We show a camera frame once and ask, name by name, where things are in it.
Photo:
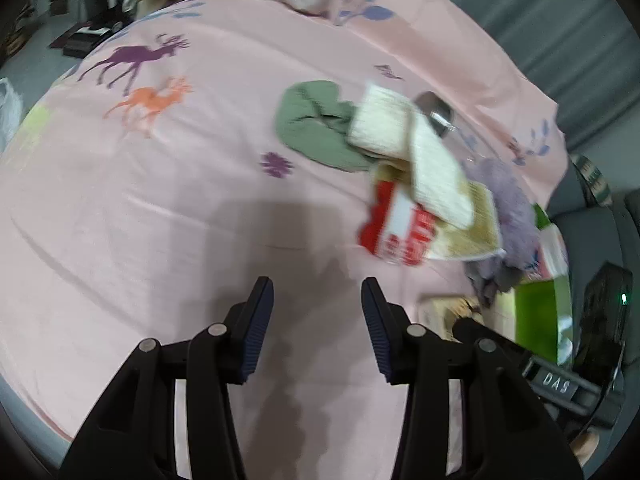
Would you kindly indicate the white plastic bag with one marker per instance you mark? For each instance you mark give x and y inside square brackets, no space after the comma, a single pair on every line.
[9,115]

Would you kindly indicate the red and white sock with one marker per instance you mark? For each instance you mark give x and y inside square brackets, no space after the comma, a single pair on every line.
[395,230]

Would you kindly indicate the mauve knitted cloth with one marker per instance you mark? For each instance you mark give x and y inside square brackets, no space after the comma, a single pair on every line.
[495,282]

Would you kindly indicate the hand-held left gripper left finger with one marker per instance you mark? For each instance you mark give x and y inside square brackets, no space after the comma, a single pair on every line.
[257,321]

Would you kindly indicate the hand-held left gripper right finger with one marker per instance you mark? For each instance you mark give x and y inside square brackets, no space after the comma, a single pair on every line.
[376,325]

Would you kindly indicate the small glass jar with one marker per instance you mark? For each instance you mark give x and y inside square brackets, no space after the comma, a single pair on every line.
[436,110]

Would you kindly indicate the yellow tissue packet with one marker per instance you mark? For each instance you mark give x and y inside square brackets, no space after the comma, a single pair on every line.
[475,237]

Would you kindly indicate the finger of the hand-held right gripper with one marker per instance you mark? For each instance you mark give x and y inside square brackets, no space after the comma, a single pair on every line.
[470,331]

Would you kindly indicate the green cardboard box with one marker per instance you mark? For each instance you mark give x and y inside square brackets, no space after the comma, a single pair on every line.
[535,310]

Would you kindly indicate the green cloth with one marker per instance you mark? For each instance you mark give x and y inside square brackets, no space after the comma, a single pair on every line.
[310,135]

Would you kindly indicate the lavender waffle cloth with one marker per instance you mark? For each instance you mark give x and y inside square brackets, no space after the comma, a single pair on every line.
[510,210]

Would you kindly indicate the pink printed bedsheet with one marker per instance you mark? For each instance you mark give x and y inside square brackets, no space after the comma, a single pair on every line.
[200,210]

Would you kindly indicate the grey sofa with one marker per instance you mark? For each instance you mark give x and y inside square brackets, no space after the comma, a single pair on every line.
[595,240]

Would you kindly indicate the person's right hand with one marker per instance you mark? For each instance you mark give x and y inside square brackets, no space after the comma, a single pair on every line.
[586,449]

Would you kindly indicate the striped pillow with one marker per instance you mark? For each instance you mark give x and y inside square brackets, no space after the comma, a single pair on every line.
[592,180]

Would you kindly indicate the cream fleece towel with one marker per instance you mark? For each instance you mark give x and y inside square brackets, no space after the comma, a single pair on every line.
[385,120]

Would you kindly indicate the dark flat box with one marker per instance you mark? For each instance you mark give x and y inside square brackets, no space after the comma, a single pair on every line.
[92,40]

